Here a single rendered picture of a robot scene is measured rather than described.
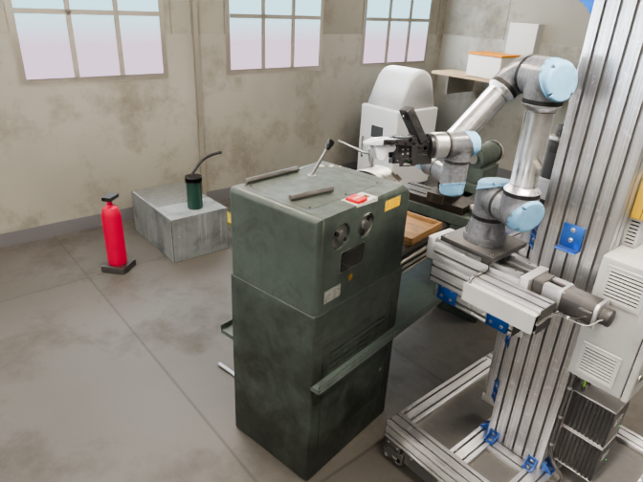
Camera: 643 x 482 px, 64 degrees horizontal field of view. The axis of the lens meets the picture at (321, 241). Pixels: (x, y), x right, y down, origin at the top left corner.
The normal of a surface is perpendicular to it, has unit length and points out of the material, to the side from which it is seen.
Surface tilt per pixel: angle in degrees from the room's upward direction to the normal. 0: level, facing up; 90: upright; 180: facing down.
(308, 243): 90
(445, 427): 0
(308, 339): 90
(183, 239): 90
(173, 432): 0
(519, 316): 90
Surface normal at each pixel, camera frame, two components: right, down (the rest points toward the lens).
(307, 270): -0.66, 0.29
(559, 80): 0.33, 0.29
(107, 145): 0.64, 0.36
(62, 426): 0.04, -0.90
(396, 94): -0.72, -0.07
